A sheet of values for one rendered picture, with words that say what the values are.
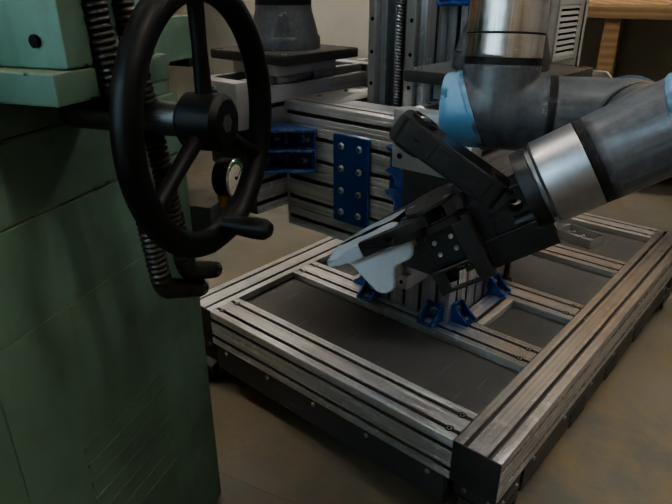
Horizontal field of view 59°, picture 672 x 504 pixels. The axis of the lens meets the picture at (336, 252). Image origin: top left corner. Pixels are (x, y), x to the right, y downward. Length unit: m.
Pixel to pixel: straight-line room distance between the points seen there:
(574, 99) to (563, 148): 0.10
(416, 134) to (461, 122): 0.09
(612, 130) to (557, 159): 0.04
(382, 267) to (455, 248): 0.07
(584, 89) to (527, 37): 0.07
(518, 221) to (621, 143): 0.10
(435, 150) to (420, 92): 0.66
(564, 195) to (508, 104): 0.13
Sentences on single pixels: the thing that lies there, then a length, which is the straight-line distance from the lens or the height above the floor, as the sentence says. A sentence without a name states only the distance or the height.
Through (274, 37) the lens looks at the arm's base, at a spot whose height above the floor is 0.84.
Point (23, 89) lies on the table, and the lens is 0.62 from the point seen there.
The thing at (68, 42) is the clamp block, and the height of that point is 0.89.
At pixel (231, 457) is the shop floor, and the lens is 1.38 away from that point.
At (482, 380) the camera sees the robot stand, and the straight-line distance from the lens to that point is 1.26.
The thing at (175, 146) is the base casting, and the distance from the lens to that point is 0.92.
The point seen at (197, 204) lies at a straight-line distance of 0.97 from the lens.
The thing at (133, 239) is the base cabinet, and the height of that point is 0.62.
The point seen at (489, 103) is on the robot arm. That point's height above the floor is 0.84.
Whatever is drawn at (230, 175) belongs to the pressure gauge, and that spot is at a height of 0.67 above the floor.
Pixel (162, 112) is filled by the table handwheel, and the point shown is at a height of 0.82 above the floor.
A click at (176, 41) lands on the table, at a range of 0.93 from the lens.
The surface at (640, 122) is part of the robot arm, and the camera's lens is 0.52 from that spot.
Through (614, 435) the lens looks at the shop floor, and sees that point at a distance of 1.55.
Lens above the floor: 0.94
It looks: 25 degrees down
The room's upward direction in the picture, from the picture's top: straight up
